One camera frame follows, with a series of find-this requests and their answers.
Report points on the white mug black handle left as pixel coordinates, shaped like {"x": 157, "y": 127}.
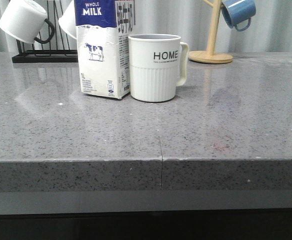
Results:
{"x": 23, "y": 20}

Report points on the white mug black handle right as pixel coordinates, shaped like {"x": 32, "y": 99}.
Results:
{"x": 68, "y": 21}

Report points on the white mug black handle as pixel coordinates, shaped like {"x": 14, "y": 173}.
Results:
{"x": 68, "y": 21}
{"x": 23, "y": 20}

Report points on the wooden mug tree stand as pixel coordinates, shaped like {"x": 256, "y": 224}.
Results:
{"x": 209, "y": 56}

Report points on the white ribbed HOME mug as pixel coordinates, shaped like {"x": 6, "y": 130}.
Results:
{"x": 157, "y": 65}

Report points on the blue white milk carton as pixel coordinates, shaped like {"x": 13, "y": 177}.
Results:
{"x": 102, "y": 30}

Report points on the black wire mug rack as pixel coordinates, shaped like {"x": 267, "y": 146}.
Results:
{"x": 62, "y": 48}

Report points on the blue enamel mug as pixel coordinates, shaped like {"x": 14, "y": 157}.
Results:
{"x": 238, "y": 11}

